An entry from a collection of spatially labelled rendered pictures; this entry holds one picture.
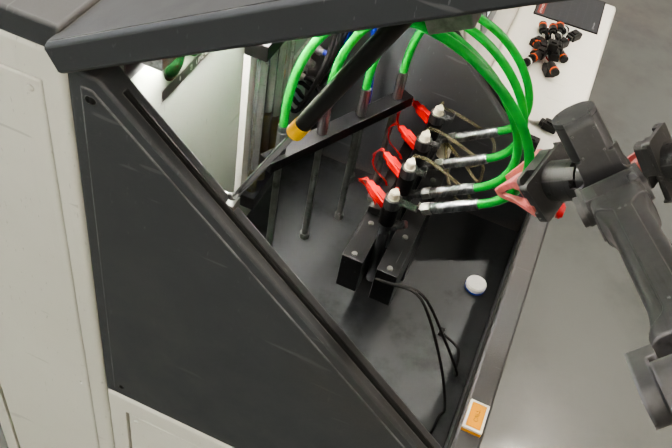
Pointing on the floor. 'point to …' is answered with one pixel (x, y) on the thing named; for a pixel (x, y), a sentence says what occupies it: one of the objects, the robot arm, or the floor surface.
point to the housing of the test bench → (49, 201)
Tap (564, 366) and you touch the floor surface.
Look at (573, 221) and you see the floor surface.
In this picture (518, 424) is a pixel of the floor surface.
